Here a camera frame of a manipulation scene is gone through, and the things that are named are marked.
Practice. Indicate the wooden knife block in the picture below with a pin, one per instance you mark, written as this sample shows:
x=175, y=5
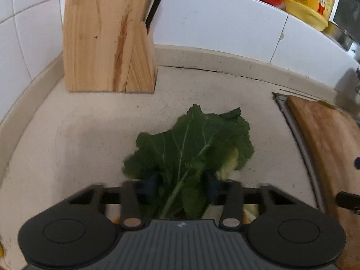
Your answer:
x=95, y=33

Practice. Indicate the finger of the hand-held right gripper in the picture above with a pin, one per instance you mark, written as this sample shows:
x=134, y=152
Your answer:
x=347, y=201
x=357, y=163

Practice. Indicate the grey metal strip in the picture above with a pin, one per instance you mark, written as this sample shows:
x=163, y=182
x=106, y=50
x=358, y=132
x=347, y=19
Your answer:
x=298, y=146

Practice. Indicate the window with white frame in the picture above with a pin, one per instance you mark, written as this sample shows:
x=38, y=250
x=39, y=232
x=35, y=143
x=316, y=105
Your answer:
x=348, y=2

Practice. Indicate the wooden cutting board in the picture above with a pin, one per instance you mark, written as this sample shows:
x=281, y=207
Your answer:
x=332, y=152

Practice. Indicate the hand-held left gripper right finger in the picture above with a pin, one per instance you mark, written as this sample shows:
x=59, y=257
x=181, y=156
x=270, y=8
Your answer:
x=212, y=187

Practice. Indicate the large dark green leaf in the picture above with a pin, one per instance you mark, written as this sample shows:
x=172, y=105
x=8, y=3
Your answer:
x=191, y=140

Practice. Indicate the small steel pot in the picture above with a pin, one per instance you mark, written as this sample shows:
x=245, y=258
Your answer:
x=337, y=35

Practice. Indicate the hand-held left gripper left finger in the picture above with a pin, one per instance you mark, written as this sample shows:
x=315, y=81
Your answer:
x=150, y=184

